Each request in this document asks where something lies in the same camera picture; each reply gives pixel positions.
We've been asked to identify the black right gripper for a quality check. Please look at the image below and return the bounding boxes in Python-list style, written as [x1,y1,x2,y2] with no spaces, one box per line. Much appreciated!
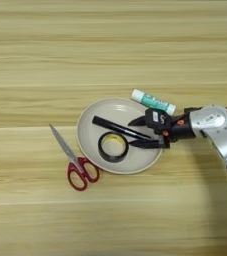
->
[128,112,197,150]

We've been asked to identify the beige round plate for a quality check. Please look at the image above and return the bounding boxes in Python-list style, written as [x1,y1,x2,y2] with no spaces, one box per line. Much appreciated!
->
[75,97,164,175]

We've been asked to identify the black marker pen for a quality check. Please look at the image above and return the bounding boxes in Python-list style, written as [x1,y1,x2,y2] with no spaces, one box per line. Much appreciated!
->
[91,115,153,141]

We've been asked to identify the white teal glue stick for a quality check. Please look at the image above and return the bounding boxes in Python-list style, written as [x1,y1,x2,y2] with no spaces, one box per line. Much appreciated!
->
[130,88,178,116]

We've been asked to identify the black box with white label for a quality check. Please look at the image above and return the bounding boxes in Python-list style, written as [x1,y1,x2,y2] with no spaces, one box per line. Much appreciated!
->
[144,107,173,135]

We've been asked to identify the black tape roll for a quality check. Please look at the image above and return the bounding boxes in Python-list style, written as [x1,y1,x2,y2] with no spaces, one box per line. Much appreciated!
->
[97,131,130,163]

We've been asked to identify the red handled scissors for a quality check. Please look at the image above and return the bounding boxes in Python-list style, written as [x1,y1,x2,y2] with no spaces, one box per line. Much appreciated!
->
[49,123,101,192]

